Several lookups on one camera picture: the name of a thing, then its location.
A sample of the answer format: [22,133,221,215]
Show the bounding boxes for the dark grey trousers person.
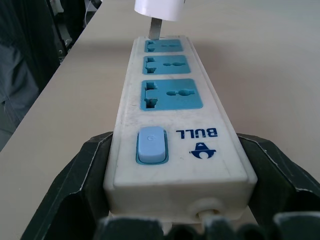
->
[0,0,55,153]

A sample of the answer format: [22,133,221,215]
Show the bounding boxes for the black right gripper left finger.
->
[26,131,115,240]

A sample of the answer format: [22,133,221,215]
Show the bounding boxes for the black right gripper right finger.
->
[236,133,320,240]

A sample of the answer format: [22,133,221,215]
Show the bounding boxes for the black metal equipment frame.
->
[48,0,105,66]

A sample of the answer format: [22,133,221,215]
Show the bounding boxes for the white power strip blue sockets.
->
[102,35,258,224]

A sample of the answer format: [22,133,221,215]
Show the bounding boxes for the white charger plug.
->
[133,0,186,41]

